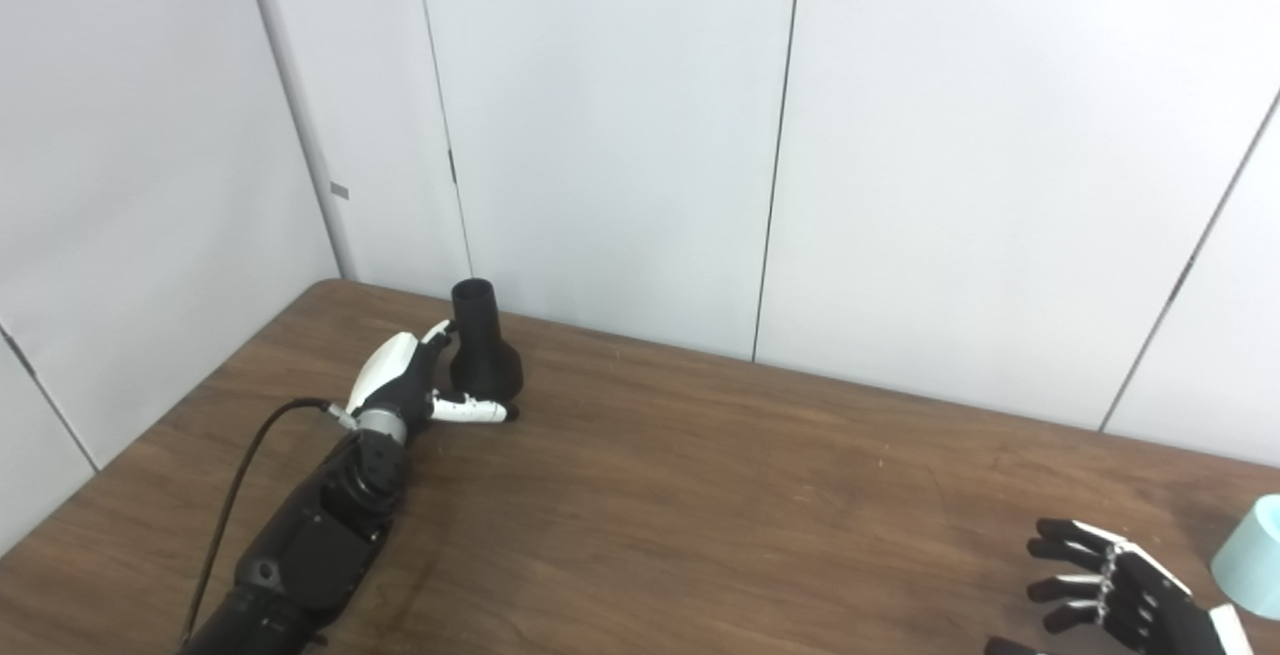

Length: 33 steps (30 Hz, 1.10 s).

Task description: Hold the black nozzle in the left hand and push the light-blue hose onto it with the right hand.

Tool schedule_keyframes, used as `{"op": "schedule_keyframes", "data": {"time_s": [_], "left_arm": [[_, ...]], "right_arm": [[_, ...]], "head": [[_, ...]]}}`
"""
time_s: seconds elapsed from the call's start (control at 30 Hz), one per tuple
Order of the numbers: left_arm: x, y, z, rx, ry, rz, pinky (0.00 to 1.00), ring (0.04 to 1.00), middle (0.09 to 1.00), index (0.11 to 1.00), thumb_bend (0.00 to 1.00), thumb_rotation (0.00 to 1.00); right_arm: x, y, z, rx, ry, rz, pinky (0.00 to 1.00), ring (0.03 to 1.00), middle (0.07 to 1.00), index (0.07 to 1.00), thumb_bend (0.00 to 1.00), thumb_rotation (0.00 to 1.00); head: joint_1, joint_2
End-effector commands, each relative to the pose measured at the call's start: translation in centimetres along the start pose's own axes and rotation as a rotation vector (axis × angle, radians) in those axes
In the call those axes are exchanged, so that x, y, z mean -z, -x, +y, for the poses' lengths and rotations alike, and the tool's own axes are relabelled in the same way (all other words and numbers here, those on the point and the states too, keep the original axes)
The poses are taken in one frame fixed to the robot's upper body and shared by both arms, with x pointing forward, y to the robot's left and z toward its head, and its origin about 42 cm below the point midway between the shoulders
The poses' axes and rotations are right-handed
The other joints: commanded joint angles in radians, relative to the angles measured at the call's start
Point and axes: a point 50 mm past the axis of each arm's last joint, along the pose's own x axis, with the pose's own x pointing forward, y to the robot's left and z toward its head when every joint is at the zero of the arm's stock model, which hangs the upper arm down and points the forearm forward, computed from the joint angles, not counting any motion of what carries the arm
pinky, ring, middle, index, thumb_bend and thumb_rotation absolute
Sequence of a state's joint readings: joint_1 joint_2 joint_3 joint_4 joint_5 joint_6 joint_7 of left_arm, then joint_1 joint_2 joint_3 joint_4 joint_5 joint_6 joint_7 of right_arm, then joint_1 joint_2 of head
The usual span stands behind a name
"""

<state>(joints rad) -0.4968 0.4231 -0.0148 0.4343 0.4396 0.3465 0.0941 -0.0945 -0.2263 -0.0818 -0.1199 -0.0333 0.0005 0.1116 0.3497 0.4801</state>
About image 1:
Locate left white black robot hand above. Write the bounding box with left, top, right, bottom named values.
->
left=343, top=320, right=520, bottom=436

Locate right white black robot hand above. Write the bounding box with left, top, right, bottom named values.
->
left=985, top=518, right=1256, bottom=655

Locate black flared nozzle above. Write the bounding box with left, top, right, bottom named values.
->
left=449, top=278, right=525, bottom=399

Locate light blue cylinder cup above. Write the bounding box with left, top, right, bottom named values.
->
left=1211, top=494, right=1280, bottom=621

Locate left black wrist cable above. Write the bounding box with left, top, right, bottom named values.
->
left=183, top=398, right=356, bottom=641

